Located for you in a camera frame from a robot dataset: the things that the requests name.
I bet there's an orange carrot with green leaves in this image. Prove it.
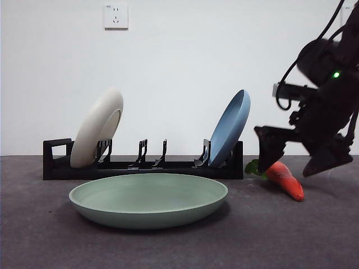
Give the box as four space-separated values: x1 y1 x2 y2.
245 159 305 202

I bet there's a green plate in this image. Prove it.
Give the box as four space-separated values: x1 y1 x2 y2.
68 173 229 230

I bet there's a blue plate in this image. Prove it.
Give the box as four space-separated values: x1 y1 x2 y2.
208 89 252 166

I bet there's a white plate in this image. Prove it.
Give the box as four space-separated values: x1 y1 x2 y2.
70 86 125 169

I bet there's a black plate rack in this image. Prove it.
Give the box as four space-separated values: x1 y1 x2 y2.
43 137 244 180

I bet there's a black cable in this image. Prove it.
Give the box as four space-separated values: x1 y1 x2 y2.
275 57 302 110
316 0 346 40

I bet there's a white wall socket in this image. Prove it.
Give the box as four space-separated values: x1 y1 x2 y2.
104 4 130 31
340 5 355 31

